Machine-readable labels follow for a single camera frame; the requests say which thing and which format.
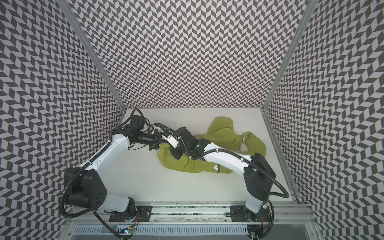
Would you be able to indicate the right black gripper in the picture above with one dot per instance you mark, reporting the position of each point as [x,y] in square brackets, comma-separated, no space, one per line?
[175,150]

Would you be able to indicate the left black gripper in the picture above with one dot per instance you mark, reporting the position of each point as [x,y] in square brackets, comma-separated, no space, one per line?
[155,138]

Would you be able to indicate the lime green zip jacket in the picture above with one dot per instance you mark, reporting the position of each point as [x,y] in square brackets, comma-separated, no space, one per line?
[222,134]

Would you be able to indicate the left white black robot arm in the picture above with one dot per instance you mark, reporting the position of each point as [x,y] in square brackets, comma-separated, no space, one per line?
[84,186]

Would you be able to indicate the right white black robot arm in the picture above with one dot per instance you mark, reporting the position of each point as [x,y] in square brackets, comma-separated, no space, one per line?
[222,151]

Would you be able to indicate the small green circuit board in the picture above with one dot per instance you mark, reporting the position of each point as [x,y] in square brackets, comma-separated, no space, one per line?
[127,231]

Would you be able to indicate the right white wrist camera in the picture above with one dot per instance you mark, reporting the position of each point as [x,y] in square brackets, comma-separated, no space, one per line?
[173,141]

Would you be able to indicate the aluminium front mounting rail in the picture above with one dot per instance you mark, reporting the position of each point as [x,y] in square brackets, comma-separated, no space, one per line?
[218,213]

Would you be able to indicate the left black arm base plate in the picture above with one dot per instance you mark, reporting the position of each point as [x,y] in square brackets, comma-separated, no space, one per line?
[132,215]

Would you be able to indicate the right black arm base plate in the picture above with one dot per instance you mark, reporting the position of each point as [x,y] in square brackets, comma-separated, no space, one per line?
[240,213]

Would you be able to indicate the left aluminium corner post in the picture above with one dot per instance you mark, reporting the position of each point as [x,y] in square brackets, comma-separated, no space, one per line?
[70,16]

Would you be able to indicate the aluminium corner post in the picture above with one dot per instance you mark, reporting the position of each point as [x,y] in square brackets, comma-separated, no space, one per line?
[70,16]
[309,11]

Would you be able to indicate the right aluminium corner post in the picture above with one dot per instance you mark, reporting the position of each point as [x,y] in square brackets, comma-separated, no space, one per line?
[309,11]

